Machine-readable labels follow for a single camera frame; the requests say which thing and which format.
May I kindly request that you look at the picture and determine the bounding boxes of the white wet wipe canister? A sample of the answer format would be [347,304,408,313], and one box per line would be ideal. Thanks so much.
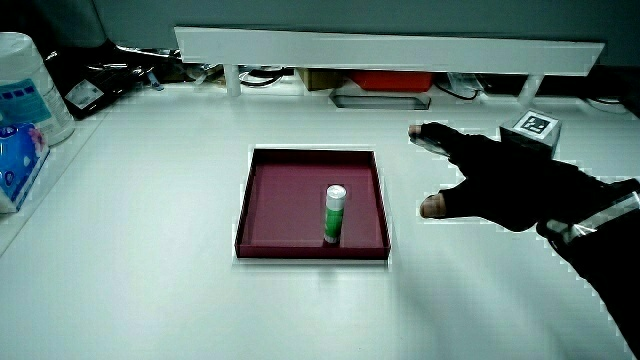
[0,31,76,147]

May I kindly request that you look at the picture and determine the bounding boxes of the black cable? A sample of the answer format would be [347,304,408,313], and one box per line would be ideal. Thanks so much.
[432,79,482,102]

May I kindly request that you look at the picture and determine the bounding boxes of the brown cardboard box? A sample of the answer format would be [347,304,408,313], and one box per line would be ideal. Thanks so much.
[297,67,345,92]

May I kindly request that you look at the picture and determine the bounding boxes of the blue tissue pack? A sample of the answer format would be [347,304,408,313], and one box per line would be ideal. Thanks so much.
[0,122,51,214]

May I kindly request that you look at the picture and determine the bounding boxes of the maroon square tray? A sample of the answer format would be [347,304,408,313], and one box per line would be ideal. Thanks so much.
[234,147,392,261]

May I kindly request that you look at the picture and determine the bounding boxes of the white coiled cable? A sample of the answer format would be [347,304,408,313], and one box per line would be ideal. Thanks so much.
[237,67,286,89]

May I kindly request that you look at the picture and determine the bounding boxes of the white raised shelf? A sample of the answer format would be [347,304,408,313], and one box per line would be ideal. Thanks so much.
[173,26,606,107]

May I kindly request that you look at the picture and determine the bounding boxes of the clear flat tray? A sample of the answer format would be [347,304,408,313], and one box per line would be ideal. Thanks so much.
[328,89,432,111]

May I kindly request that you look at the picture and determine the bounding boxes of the red box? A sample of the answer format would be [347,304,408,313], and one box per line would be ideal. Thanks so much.
[348,70,434,93]

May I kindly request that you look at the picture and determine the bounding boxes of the black plastic bag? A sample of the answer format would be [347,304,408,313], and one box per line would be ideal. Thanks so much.
[45,40,182,121]

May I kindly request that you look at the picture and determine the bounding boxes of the person's right forearm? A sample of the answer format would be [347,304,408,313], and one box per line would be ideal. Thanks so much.
[535,192,640,352]

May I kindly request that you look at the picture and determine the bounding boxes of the green and white glue stick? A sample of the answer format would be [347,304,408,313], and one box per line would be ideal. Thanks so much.
[323,183,348,245]

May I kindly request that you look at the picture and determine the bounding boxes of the person's right hand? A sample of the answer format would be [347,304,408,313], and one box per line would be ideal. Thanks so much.
[407,109,640,233]

